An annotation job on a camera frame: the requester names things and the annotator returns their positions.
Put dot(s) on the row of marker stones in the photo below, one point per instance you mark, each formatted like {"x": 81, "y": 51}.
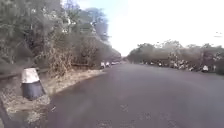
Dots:
{"x": 205, "y": 68}

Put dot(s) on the black and white marker stone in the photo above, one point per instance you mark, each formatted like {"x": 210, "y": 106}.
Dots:
{"x": 31, "y": 85}
{"x": 107, "y": 64}
{"x": 102, "y": 64}

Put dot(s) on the row of trees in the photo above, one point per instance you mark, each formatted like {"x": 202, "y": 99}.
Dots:
{"x": 166, "y": 53}
{"x": 50, "y": 36}

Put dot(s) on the grey asphalt road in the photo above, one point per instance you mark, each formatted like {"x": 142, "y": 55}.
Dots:
{"x": 140, "y": 96}

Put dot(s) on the dry dirt verge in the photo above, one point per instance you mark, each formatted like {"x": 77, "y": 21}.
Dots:
{"x": 68, "y": 81}

